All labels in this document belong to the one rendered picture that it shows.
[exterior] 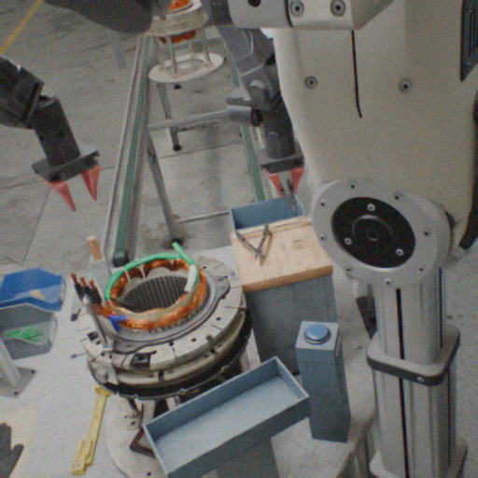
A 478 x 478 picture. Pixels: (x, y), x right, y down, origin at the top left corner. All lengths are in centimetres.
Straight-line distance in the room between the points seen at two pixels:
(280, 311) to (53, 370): 63
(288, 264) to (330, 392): 27
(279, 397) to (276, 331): 30
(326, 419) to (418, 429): 32
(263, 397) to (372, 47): 69
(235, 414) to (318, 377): 20
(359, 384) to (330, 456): 19
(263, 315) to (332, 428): 26
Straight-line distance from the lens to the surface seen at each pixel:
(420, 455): 106
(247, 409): 109
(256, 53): 115
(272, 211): 154
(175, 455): 107
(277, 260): 132
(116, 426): 146
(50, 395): 163
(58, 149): 112
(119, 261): 205
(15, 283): 199
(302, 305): 134
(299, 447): 134
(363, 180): 68
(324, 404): 126
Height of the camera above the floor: 184
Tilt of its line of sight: 33 degrees down
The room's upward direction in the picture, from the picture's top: 12 degrees counter-clockwise
